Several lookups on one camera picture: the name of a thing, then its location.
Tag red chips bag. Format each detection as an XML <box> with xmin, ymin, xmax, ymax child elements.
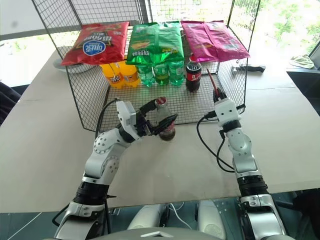
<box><xmin>60</xmin><ymin>21</ymin><xmax>130</xmax><ymax>67</ymax></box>

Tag dark fabric object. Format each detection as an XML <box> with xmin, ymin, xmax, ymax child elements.
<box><xmin>0</xmin><ymin>81</ymin><xmax>22</xmax><ymax>126</ymax></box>

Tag white plate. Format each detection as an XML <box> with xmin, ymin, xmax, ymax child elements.
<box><xmin>52</xmin><ymin>58</ymin><xmax>101</xmax><ymax>75</ymax></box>

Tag glass cola bottle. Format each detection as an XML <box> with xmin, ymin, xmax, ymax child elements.
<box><xmin>155</xmin><ymin>96</ymin><xmax>177</xmax><ymax>143</ymax></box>

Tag grey robot torso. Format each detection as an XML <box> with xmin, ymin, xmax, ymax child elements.
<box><xmin>87</xmin><ymin>226</ymin><xmax>226</xmax><ymax>240</ymax></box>

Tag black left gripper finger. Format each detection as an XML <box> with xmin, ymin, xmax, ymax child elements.
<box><xmin>149</xmin><ymin>113</ymin><xmax>179</xmax><ymax>136</ymax></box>
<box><xmin>138</xmin><ymin>98</ymin><xmax>159</xmax><ymax>116</ymax></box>

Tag black wire grid rack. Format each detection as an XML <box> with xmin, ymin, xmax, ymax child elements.
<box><xmin>31</xmin><ymin>0</ymin><xmax>262</xmax><ymax>132</ymax></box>

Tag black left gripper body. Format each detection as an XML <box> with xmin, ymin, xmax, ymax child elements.
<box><xmin>134</xmin><ymin>111</ymin><xmax>158</xmax><ymax>137</ymax></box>

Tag green soda plastic bottle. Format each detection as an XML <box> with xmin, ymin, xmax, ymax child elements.
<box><xmin>168</xmin><ymin>59</ymin><xmax>186</xmax><ymax>87</ymax></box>
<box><xmin>152</xmin><ymin>62</ymin><xmax>172</xmax><ymax>87</ymax></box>
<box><xmin>136</xmin><ymin>64</ymin><xmax>156</xmax><ymax>88</ymax></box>

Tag orange soda plastic bottle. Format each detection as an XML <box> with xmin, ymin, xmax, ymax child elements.
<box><xmin>117</xmin><ymin>61</ymin><xmax>140</xmax><ymax>89</ymax></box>
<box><xmin>101</xmin><ymin>63</ymin><xmax>124</xmax><ymax>89</ymax></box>

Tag white rounded robot leg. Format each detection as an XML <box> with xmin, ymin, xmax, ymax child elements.
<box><xmin>197</xmin><ymin>199</ymin><xmax>227</xmax><ymax>234</ymax></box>
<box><xmin>126</xmin><ymin>203</ymin><xmax>169</xmax><ymax>231</ymax></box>

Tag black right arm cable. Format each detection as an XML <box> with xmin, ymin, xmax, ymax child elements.
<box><xmin>196</xmin><ymin>111</ymin><xmax>237</xmax><ymax>173</ymax></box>

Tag thin white cable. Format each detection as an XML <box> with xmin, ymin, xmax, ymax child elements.
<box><xmin>168</xmin><ymin>202</ymin><xmax>194</xmax><ymax>230</ymax></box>

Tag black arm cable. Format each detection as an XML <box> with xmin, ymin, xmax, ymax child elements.
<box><xmin>196</xmin><ymin>111</ymin><xmax>237</xmax><ymax>173</ymax></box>
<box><xmin>94</xmin><ymin>98</ymin><xmax>120</xmax><ymax>139</ymax></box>

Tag black side table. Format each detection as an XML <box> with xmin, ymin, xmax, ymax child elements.
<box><xmin>286</xmin><ymin>71</ymin><xmax>320</xmax><ymax>103</ymax></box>

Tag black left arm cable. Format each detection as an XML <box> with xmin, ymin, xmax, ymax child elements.
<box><xmin>94</xmin><ymin>98</ymin><xmax>120</xmax><ymax>139</ymax></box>

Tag light green cloth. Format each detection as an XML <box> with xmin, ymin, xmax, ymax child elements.
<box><xmin>289</xmin><ymin>54</ymin><xmax>315</xmax><ymax>70</ymax></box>

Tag black handled tool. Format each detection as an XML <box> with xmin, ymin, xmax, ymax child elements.
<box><xmin>231</xmin><ymin>63</ymin><xmax>267</xmax><ymax>75</ymax></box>

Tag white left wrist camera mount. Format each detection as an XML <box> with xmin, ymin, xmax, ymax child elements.
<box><xmin>115</xmin><ymin>100</ymin><xmax>141</xmax><ymax>141</ymax></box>

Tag plastic cola bottle red cap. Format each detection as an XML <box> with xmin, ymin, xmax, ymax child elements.
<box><xmin>184</xmin><ymin>56</ymin><xmax>203</xmax><ymax>93</ymax></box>

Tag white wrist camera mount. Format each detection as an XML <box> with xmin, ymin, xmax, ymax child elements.
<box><xmin>115</xmin><ymin>100</ymin><xmax>141</xmax><ymax>141</ymax></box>
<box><xmin>213</xmin><ymin>98</ymin><xmax>242</xmax><ymax>124</ymax></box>

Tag green chips bag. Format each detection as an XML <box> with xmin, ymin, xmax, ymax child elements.
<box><xmin>125</xmin><ymin>22</ymin><xmax>161</xmax><ymax>66</ymax></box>
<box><xmin>152</xmin><ymin>21</ymin><xmax>185</xmax><ymax>65</ymax></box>

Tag red bottle opener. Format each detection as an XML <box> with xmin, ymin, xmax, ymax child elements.
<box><xmin>206</xmin><ymin>68</ymin><xmax>224</xmax><ymax>100</ymax></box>

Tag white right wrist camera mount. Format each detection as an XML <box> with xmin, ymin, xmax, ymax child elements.
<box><xmin>213</xmin><ymin>98</ymin><xmax>242</xmax><ymax>124</ymax></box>

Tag pink chips bag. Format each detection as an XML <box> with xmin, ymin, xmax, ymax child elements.
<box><xmin>203</xmin><ymin>21</ymin><xmax>251</xmax><ymax>62</ymax></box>
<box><xmin>180</xmin><ymin>19</ymin><xmax>221</xmax><ymax>63</ymax></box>

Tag thin black cable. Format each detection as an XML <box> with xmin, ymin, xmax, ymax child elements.
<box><xmin>51</xmin><ymin>194</ymin><xmax>118</xmax><ymax>235</ymax></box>

